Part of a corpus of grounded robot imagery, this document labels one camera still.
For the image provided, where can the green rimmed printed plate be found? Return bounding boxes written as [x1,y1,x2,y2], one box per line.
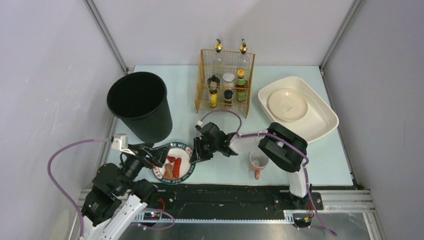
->
[152,141,196,185]

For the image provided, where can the small yellow label bottle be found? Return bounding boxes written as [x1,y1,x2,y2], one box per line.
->
[208,81,218,108]

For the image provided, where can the small black lid spice jar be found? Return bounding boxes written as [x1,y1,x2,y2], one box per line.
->
[223,89,233,108]

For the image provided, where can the pink ceramic mug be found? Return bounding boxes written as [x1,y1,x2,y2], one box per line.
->
[249,151,269,180]

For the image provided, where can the silver lid spice jar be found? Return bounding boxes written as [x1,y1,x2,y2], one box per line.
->
[222,72,236,91]

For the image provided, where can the cream plate with bear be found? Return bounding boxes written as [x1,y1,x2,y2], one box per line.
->
[267,88,309,122]

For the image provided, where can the clear glass oil bottle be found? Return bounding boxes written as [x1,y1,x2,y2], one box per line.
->
[213,38,223,67]

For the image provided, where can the oil bottle with brown liquid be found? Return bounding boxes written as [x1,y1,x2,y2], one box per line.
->
[238,38,250,69]

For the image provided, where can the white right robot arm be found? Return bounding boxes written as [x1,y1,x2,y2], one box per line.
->
[190,121,311,199]

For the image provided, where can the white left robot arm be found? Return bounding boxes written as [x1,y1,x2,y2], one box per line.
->
[80,134,192,240]

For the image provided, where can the small red food piece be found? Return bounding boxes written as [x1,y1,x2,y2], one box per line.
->
[167,155,176,163]

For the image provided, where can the brown meat piece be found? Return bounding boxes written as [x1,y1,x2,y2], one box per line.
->
[163,163,174,180]

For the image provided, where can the red sausage on plate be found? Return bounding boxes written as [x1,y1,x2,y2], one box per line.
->
[172,157,182,179]

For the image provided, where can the black plastic trash bin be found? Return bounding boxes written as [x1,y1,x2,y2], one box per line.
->
[106,71,173,143]

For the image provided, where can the white plastic basin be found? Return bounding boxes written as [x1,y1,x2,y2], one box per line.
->
[257,76,339,143]

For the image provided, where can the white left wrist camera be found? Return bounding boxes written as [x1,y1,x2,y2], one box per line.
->
[111,133,136,156]

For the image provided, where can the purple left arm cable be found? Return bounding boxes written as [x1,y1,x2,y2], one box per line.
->
[47,138,114,238]

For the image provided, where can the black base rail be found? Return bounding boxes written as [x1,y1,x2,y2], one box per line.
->
[147,183,324,221]

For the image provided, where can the yellow wire basket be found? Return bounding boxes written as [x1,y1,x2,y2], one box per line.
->
[194,49,256,118]

